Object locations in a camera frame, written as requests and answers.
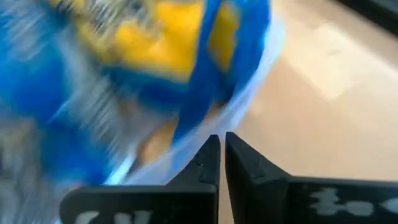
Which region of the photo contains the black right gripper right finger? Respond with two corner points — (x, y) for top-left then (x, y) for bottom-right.
(224, 132), (398, 224)

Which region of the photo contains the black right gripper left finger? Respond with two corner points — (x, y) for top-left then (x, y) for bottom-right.
(58, 134), (221, 224)

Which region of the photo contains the clear plastic bin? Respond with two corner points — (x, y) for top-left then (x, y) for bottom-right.
(102, 0), (289, 187)

